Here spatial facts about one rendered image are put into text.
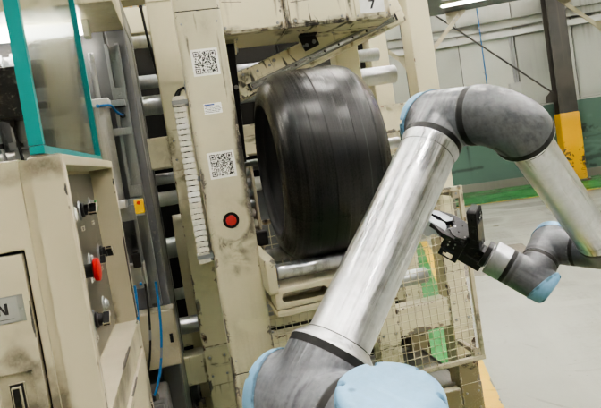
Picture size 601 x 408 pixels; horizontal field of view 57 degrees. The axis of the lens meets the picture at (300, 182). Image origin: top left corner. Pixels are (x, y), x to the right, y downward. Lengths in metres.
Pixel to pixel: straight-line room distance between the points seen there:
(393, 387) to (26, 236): 0.52
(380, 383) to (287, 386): 0.15
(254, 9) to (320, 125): 0.62
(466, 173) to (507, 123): 9.87
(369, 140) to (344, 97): 0.14
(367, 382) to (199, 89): 1.03
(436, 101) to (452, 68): 9.91
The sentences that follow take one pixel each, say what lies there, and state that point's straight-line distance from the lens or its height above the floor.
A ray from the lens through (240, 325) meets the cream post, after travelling 1.65.
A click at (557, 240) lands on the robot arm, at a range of 1.55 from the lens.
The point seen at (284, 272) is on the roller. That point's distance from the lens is 1.56.
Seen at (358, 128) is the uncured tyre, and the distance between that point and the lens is 1.47.
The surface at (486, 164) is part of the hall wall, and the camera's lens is 10.98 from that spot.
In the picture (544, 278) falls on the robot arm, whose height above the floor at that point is 0.83.
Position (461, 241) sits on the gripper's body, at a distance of 1.48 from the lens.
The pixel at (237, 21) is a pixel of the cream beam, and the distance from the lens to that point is 1.92.
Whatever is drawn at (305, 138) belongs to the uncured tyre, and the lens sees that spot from 1.43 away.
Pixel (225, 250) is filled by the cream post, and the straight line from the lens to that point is 1.61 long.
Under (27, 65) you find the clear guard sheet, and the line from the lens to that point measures 0.83.
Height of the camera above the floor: 1.22
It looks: 3 degrees down
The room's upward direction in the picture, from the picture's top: 9 degrees counter-clockwise
